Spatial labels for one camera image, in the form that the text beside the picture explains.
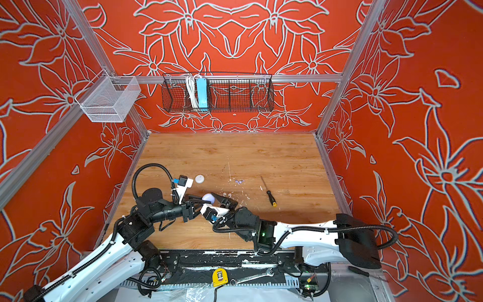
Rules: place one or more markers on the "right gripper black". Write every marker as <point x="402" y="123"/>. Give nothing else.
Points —
<point x="229" y="202"/>

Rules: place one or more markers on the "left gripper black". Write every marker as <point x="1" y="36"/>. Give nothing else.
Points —
<point x="188" y="209"/>

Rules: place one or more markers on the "purple round case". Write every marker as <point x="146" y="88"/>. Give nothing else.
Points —
<point x="209" y="198"/>

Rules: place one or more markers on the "white earbuds charging case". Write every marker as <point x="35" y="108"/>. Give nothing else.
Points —
<point x="199" y="179"/>

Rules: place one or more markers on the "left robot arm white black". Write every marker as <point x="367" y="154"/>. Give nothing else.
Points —
<point x="127" y="251"/>

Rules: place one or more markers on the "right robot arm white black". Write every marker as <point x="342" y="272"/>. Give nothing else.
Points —
<point x="344" y="239"/>

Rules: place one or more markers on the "yellow black screwdriver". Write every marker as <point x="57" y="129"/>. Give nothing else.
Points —
<point x="269" y="193"/>

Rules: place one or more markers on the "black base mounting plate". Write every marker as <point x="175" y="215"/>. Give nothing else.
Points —
<point x="196" y="267"/>

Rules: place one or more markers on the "yellow tape measure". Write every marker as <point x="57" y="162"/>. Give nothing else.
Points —
<point x="220" y="277"/>

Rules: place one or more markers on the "silver wrench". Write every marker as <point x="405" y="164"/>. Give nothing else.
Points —
<point x="267" y="273"/>

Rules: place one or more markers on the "light blue box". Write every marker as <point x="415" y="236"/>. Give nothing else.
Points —
<point x="202" y="93"/>

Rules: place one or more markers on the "clear plastic bin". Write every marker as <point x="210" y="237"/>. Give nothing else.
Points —
<point x="110" y="99"/>

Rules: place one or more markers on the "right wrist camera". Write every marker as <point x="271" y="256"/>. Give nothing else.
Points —
<point x="213" y="213"/>

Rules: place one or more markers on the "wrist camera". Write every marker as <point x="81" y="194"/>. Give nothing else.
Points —
<point x="213" y="213"/>
<point x="181" y="185"/>

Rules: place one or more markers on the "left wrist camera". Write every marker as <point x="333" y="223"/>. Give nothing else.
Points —
<point x="181" y="185"/>

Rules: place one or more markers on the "black wire basket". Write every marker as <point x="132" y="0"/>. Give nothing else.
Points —
<point x="227" y="92"/>

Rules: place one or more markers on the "black screwdriver on frame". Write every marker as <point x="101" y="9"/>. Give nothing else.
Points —
<point x="360" y="272"/>

